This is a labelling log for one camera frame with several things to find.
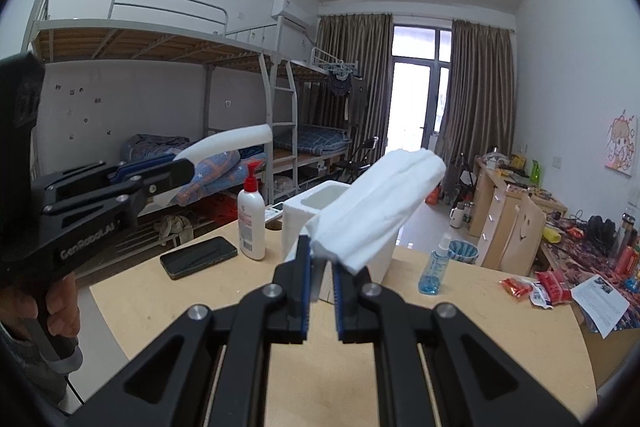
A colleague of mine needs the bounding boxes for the metal bunk bed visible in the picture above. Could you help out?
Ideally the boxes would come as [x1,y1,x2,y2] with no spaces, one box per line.
[23,0,355,199]

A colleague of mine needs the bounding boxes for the anime girl wall picture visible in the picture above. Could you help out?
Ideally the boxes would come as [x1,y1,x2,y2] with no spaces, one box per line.
[604,110,638,176]

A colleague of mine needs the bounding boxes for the black folding chair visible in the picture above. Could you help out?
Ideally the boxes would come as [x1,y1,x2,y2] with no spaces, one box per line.
[332,135,378,184]

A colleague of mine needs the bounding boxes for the brown right curtain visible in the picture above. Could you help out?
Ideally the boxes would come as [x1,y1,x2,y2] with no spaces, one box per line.
[435,20,516,166]

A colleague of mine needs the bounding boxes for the orange container on floor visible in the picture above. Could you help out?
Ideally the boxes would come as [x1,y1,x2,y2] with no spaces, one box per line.
[425,186,440,206]

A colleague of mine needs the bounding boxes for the red snack packet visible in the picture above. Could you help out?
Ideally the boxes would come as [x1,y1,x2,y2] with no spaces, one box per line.
[500,277,533,299]

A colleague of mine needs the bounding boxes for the white towel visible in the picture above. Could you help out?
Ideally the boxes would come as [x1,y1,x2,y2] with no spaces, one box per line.
[306,148,446,274]

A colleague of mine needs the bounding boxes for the black smartphone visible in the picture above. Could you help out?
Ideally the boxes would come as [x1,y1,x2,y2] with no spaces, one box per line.
[160,236,238,281]

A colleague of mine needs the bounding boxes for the glass balcony door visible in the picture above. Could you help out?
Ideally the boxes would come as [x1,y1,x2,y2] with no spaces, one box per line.
[385,25,451,153]

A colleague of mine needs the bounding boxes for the white lotion pump bottle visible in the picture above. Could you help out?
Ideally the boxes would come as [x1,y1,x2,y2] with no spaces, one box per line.
[236,160,266,261]

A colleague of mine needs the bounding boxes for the white foam tube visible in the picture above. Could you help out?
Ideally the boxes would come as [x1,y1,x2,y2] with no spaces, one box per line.
[175,124,272,166]

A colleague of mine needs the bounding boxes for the brown curtain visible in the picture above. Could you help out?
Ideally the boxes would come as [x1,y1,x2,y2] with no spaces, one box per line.
[306,14,394,159]
[435,20,516,166]

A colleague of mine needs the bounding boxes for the wooden smiley chair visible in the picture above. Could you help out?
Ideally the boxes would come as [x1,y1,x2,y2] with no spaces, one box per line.
[498,195,547,275]

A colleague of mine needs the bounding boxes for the white thermos jug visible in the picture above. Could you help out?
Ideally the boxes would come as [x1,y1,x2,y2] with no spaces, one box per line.
[449,202,464,229]

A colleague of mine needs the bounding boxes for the white styrofoam box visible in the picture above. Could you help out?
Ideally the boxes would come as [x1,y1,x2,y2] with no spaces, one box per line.
[282,181,399,283]

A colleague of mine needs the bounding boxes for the wooden desk with drawers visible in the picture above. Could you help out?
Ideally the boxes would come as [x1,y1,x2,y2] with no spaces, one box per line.
[469,157,567,265]

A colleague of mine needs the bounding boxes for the blue waste basket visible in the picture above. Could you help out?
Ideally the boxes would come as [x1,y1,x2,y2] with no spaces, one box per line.
[448,239,478,265]

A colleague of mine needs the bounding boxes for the white paper sheet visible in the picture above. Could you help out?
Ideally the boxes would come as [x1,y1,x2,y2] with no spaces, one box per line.
[570,275,629,338]

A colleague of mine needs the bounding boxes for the white air conditioner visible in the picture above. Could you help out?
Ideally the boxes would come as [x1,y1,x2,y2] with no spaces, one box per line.
[271,0,312,29]

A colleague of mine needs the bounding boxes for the person's left hand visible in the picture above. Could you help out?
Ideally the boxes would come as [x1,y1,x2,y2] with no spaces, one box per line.
[1,273,80,340]

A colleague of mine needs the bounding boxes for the blue plaid quilt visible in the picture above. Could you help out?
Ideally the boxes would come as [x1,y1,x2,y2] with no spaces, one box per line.
[121,133,266,208]

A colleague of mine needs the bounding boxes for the brown left curtain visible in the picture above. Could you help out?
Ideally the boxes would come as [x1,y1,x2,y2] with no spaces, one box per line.
[306,14,394,159]

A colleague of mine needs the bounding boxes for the blue spray bottle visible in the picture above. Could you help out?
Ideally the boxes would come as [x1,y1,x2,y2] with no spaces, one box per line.
[418,233,451,295]

